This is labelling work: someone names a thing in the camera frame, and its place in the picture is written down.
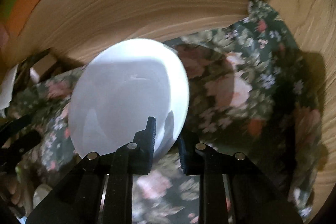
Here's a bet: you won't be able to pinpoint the white bowl black dots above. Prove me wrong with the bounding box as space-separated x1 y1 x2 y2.
68 39 189 160

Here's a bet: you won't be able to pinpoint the left hand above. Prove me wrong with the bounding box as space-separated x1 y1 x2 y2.
4 175 27 207

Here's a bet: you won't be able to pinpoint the white paper sheets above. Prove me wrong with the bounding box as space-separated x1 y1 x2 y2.
0 64 18 110

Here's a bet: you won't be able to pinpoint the small white box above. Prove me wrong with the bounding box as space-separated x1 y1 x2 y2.
29 53 58 84

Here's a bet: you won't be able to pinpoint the dark floral tablecloth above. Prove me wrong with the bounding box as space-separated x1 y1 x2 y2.
8 0 321 223

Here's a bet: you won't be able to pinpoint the orange paper note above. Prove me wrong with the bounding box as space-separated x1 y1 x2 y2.
5 0 41 38

